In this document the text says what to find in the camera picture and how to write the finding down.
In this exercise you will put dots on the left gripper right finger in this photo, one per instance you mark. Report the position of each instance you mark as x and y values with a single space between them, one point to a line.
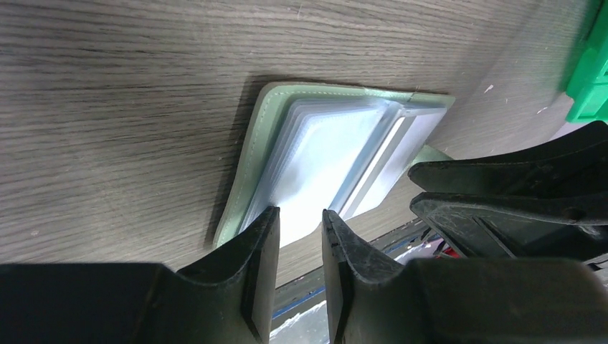
433 300

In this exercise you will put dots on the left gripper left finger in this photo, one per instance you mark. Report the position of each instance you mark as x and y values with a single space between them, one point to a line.
225 297

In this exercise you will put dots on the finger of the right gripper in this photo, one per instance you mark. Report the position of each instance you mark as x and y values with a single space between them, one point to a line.
517 226
572 165

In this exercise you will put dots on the green bin with gold card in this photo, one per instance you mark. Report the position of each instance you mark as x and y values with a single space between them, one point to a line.
588 84

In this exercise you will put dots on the aluminium rail frame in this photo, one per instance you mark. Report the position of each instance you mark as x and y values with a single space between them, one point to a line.
310 325

